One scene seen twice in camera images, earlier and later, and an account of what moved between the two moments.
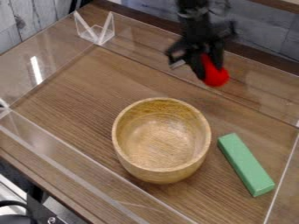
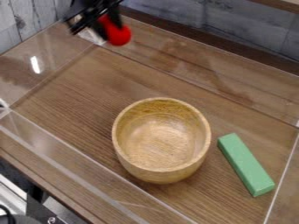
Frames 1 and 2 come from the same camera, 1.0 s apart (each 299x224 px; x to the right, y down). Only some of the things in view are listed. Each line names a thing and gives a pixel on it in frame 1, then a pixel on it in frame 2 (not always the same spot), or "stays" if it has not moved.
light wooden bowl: (163, 136) stays
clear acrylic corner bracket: (97, 34) stays
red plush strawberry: (216, 77) to (117, 36)
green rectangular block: (247, 169) stays
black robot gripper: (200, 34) to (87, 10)
